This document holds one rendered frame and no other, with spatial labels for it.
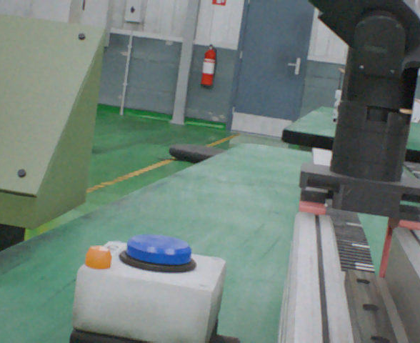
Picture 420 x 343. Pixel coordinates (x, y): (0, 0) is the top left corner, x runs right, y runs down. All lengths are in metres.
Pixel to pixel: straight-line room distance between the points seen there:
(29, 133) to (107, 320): 0.41
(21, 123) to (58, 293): 0.28
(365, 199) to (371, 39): 0.13
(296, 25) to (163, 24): 1.92
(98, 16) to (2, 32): 11.04
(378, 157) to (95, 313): 0.26
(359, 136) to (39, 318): 0.27
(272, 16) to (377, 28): 11.10
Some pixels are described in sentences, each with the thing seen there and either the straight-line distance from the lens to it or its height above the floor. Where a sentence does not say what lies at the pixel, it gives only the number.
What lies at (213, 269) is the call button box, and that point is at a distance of 0.51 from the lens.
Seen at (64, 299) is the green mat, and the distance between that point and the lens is 0.61.
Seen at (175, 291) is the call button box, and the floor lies 0.83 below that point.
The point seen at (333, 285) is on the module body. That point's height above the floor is 0.86.
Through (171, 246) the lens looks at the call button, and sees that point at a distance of 0.49.
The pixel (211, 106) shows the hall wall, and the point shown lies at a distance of 11.80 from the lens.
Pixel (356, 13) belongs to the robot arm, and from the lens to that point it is 0.58.
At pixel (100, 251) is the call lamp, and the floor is 0.85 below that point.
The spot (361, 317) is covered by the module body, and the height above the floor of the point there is 0.84.
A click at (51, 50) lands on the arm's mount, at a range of 0.93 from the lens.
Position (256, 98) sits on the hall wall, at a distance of 11.66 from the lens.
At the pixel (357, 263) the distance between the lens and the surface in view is 0.73.
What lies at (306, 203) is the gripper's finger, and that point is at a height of 0.87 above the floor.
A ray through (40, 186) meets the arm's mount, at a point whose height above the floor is 0.82.
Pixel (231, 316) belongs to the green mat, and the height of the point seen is 0.78.
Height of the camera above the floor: 0.97
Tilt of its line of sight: 8 degrees down
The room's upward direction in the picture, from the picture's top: 8 degrees clockwise
